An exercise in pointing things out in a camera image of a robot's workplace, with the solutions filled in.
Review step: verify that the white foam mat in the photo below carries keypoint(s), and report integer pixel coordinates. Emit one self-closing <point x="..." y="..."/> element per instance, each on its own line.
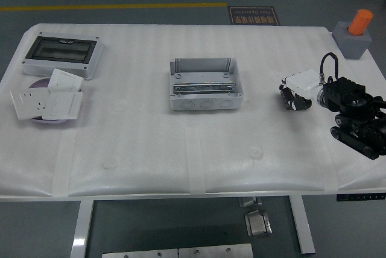
<point x="150" y="137"/>

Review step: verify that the small silver metal block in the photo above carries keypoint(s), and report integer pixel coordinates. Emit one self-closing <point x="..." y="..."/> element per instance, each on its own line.
<point x="248" y="202"/>

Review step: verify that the white wall switch panel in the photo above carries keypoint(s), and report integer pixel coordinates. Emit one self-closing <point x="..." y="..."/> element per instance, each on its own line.
<point x="64" y="80"/>
<point x="63" y="105"/>

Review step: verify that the purple plate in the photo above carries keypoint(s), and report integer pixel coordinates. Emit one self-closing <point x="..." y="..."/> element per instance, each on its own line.
<point x="40" y="84"/>

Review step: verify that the open grey junction box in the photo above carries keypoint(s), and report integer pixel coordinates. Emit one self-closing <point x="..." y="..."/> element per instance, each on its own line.
<point x="202" y="78"/>

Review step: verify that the black floor sign orange text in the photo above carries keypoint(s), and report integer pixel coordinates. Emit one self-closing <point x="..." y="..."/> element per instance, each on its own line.
<point x="253" y="14"/>

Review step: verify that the black table control panel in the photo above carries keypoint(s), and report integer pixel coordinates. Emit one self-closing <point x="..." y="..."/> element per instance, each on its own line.
<point x="360" y="197"/>

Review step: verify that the grey box with dark cover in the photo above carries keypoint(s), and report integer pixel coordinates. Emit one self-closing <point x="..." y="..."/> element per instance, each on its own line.
<point x="60" y="48"/>

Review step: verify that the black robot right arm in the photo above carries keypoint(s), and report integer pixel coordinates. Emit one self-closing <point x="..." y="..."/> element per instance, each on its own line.
<point x="346" y="89"/>

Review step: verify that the large silver metal block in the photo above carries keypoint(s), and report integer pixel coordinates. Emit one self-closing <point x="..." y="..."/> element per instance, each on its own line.
<point x="257" y="225"/>

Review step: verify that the orange cylinder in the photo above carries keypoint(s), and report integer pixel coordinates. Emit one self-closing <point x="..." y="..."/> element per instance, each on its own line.
<point x="360" y="21"/>

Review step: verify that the grey block holder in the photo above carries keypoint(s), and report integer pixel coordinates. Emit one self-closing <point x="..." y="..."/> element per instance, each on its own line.
<point x="353" y="47"/>

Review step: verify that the white wall socket panel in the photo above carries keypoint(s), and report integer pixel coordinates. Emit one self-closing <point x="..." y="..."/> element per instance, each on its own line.
<point x="28" y="104"/>

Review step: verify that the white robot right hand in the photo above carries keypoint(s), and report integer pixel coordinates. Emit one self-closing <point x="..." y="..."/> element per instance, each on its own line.
<point x="303" y="84"/>

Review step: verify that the grey metal plate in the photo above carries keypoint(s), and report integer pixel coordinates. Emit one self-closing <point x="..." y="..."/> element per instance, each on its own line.
<point x="138" y="254"/>

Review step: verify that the white table leg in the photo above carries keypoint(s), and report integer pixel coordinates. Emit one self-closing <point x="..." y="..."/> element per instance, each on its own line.
<point x="81" y="231"/>
<point x="303" y="228"/>

